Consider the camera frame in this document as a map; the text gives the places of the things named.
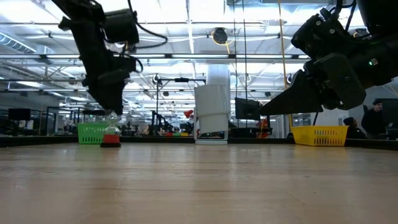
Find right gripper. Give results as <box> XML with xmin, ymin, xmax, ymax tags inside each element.
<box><xmin>259</xmin><ymin>32</ymin><xmax>398</xmax><ymax>116</ymax></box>

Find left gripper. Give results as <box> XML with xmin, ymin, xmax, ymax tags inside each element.
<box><xmin>58</xmin><ymin>15</ymin><xmax>138</xmax><ymax>116</ymax></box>

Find pink sand hourglass black caps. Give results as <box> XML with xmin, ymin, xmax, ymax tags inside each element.
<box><xmin>99</xmin><ymin>111</ymin><xmax>122</xmax><ymax>148</ymax></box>

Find green plastic bin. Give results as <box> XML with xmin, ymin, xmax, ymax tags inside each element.
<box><xmin>76</xmin><ymin>123</ymin><xmax>109</xmax><ymax>145</ymax></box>

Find yellow plastic bin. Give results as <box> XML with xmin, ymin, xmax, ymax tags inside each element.
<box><xmin>291</xmin><ymin>125</ymin><xmax>349</xmax><ymax>147</ymax></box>

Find black perforated case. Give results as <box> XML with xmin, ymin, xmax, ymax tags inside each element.
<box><xmin>234</xmin><ymin>97</ymin><xmax>262</xmax><ymax>121</ymax></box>

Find person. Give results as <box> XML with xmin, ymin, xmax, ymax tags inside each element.
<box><xmin>343</xmin><ymin>116</ymin><xmax>368</xmax><ymax>140</ymax></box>
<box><xmin>361</xmin><ymin>99</ymin><xmax>389</xmax><ymax>135</ymax></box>

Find black light stand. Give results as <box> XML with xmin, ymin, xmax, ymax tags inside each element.
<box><xmin>152</xmin><ymin>73</ymin><xmax>206</xmax><ymax>138</ymax></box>

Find black monitor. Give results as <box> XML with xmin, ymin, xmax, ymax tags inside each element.
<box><xmin>7</xmin><ymin>108</ymin><xmax>32</xmax><ymax>122</ymax></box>

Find yellow hanging cable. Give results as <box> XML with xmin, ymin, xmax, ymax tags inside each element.
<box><xmin>277</xmin><ymin>0</ymin><xmax>294</xmax><ymax>128</ymax></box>

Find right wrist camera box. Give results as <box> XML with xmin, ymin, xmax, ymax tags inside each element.
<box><xmin>290</xmin><ymin>7</ymin><xmax>358</xmax><ymax>60</ymax></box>

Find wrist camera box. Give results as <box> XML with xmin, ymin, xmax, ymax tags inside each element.
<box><xmin>104</xmin><ymin>8</ymin><xmax>140</xmax><ymax>45</ymax></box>
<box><xmin>290</xmin><ymin>7</ymin><xmax>358</xmax><ymax>60</ymax></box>

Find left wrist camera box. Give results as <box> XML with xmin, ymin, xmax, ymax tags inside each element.
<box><xmin>104</xmin><ymin>8</ymin><xmax>140</xmax><ymax>45</ymax></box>

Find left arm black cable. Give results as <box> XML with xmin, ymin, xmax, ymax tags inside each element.
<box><xmin>126</xmin><ymin>0</ymin><xmax>169</xmax><ymax>50</ymax></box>

